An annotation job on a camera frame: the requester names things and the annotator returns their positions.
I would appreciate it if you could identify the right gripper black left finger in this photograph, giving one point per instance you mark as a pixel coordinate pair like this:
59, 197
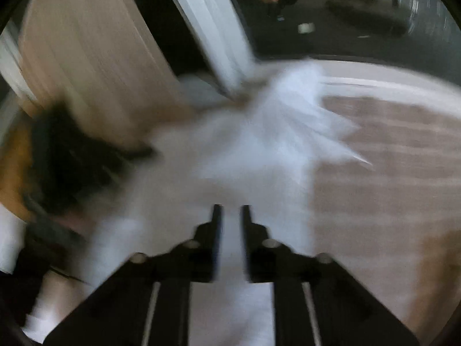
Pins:
196, 260

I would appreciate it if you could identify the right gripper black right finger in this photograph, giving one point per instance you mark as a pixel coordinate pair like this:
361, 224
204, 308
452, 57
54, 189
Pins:
265, 258

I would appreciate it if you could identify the white shirt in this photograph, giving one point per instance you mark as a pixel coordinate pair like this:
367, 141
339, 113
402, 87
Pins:
262, 154

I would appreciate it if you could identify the plaid beige tablecloth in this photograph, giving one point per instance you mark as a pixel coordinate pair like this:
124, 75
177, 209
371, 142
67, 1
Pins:
392, 215

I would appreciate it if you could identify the dark green garment pile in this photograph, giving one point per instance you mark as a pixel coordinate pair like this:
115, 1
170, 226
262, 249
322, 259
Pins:
68, 167

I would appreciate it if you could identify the light wooden board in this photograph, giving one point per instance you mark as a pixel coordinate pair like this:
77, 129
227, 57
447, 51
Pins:
100, 59

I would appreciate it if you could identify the white window frame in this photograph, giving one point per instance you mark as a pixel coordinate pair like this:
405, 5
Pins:
235, 35

